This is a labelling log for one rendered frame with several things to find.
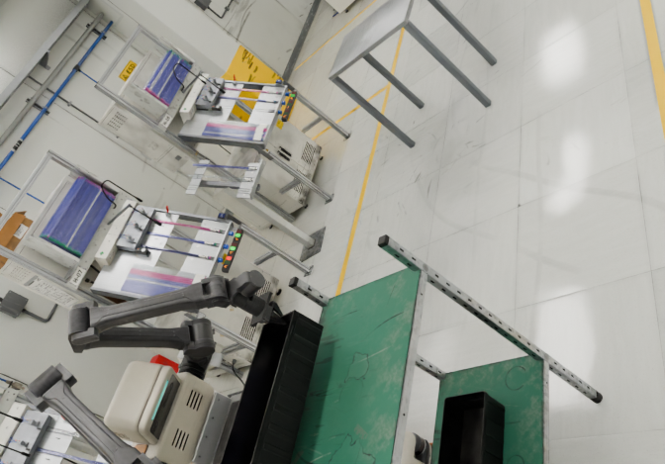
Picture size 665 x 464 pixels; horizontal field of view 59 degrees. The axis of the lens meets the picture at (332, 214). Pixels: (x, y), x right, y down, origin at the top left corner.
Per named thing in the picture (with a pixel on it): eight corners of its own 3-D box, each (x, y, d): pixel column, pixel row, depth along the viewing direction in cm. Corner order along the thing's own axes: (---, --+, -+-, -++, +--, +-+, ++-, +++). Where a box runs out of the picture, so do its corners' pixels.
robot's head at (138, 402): (117, 441, 178) (97, 422, 167) (144, 377, 191) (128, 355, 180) (160, 449, 175) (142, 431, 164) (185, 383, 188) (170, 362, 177)
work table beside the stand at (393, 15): (491, 105, 371) (404, 20, 337) (410, 148, 420) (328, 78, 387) (497, 59, 396) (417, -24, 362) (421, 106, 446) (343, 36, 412)
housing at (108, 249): (142, 214, 416) (137, 201, 405) (112, 271, 387) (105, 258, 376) (132, 212, 418) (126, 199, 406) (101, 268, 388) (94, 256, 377)
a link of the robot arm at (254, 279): (205, 279, 170) (209, 306, 165) (229, 257, 164) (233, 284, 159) (238, 287, 178) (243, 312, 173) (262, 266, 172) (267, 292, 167)
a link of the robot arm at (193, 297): (76, 313, 168) (76, 347, 161) (67, 303, 163) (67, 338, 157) (225, 278, 173) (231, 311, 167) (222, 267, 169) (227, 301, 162)
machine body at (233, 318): (285, 283, 454) (220, 242, 428) (259, 367, 412) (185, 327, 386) (240, 304, 498) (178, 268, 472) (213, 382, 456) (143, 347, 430)
